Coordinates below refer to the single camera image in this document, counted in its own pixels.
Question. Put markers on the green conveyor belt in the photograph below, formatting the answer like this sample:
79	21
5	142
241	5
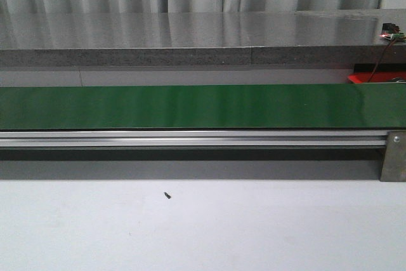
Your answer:
335	106

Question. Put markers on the grey stone counter shelf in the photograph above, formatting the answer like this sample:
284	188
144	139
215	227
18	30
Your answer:
172	39

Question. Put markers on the red plastic tray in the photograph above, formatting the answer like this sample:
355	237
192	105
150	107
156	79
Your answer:
378	77

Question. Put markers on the small green circuit board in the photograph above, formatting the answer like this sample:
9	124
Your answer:
392	32

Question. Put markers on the aluminium conveyor side rail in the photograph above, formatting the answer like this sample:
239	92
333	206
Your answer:
240	138

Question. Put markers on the steel conveyor support bracket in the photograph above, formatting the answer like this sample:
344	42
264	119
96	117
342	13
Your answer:
393	169

